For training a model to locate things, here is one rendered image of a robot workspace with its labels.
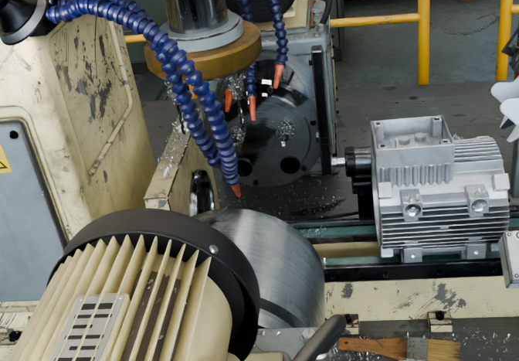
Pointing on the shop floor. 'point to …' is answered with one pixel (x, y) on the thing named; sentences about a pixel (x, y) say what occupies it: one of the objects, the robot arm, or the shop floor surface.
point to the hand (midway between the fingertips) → (514, 129)
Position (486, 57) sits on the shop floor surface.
